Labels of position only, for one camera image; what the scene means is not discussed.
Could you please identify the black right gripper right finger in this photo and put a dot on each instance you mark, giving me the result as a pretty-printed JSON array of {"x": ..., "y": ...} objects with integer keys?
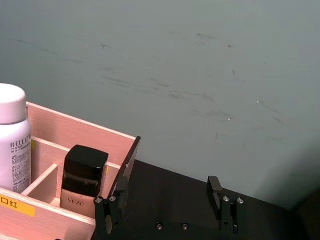
[{"x": 215, "y": 193}]

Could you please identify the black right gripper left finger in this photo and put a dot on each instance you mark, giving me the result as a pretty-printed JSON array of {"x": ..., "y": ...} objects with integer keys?
[{"x": 122, "y": 195}]

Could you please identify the black table cloth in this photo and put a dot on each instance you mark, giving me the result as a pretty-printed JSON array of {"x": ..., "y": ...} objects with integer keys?
[{"x": 175, "y": 200}]

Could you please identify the beige bottle with black cap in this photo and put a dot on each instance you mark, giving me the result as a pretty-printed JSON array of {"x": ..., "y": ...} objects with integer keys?
[{"x": 82, "y": 178}]

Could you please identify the pale wooden organizer box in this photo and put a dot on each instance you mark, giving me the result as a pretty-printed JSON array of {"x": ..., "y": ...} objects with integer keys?
[{"x": 75, "y": 155}]

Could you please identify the yellow label sticker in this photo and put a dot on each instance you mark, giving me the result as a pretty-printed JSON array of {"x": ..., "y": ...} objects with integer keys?
[{"x": 15, "y": 204}]

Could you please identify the white spray bottle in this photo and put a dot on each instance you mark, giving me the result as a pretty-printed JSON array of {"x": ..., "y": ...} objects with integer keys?
[{"x": 13, "y": 140}]

